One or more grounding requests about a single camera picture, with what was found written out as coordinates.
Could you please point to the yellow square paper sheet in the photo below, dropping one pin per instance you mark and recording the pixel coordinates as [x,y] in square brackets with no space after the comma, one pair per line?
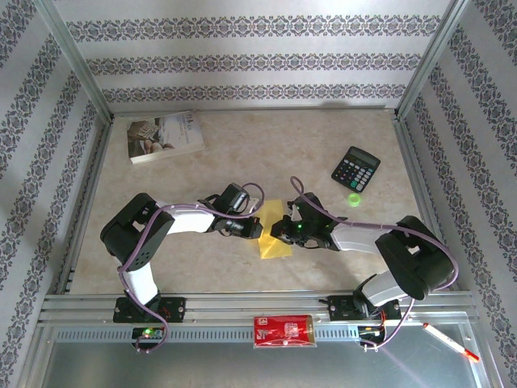
[274,248]

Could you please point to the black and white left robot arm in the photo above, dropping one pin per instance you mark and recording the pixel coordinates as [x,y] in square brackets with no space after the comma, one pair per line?
[133,234]

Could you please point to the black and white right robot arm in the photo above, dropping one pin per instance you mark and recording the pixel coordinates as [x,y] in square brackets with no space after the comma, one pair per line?
[412,258]

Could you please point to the sheet metal panel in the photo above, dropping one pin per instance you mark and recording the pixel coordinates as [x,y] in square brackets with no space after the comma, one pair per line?
[242,368]

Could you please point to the green tape roll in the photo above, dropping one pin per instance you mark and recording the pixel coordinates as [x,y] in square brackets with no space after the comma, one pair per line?
[354,200]

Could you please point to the black calculator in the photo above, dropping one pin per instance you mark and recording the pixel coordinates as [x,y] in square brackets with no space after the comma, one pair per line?
[355,167]

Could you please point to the red packet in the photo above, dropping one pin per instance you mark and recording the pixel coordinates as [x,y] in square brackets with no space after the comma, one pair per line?
[284,331]

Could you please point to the paperback book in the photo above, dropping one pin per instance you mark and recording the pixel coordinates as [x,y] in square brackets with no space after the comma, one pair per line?
[161,135]

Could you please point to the circuit board with green light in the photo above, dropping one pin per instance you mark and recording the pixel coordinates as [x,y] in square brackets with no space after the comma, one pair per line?
[147,333]

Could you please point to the red and white pen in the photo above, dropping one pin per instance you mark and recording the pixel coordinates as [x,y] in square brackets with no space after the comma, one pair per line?
[448,340]

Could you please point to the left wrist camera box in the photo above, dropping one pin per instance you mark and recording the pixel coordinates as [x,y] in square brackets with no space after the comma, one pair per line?
[254,204]

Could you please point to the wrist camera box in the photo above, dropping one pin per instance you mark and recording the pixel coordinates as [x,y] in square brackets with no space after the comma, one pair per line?
[290,207]
[254,204]

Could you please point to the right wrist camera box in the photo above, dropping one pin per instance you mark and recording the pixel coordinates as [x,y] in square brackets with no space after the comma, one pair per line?
[290,207]

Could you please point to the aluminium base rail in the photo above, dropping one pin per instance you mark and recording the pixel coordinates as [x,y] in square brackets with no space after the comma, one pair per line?
[250,305]

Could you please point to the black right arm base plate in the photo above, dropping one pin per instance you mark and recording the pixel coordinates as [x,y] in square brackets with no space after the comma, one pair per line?
[341,309]

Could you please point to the aluminium back rail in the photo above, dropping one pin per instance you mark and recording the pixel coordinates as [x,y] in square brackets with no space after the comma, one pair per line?
[282,110]

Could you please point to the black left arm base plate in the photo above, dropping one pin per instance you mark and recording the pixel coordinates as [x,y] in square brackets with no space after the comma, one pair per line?
[175,309]

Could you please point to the aluminium side rail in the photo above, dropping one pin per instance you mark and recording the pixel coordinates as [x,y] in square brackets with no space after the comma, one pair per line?
[91,190]
[416,178]

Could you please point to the aluminium frame post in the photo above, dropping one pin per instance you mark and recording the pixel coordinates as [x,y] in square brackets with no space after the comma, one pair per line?
[432,56]
[74,60]

